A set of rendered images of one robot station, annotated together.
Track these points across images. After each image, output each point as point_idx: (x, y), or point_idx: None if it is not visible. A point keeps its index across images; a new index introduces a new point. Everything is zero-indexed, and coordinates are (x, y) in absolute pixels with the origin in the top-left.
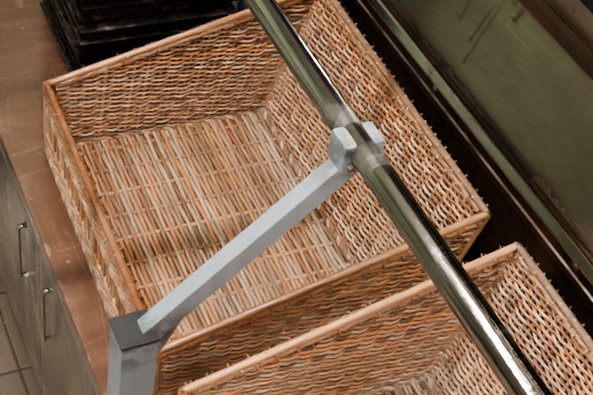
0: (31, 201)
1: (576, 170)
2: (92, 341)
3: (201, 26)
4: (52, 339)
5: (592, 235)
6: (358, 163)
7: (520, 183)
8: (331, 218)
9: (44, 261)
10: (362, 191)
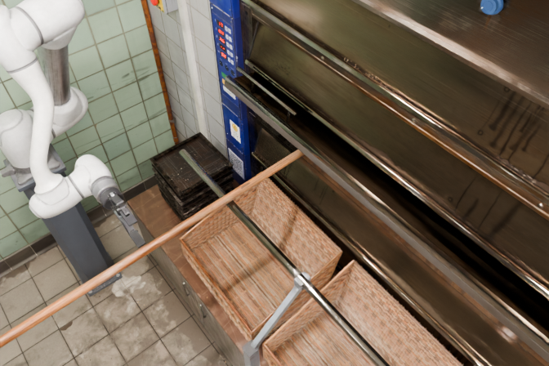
0: (186, 278)
1: (366, 240)
2: (225, 325)
3: None
4: (206, 316)
5: (377, 261)
6: (305, 288)
7: (350, 246)
8: (287, 250)
9: (197, 296)
10: (296, 242)
